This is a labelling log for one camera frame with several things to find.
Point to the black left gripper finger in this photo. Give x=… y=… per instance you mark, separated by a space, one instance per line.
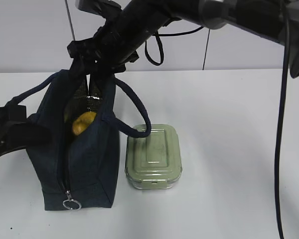
x=12 y=114
x=22 y=136

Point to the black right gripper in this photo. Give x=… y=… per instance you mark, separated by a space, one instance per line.
x=100 y=57

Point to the yellow pear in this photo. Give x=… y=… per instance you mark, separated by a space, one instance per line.
x=81 y=123

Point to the dark blue lunch bag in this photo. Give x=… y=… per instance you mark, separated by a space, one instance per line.
x=83 y=173

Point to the green lidded glass container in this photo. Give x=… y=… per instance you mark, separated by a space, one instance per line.
x=154 y=162

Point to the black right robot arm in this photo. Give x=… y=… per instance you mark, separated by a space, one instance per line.
x=127 y=28

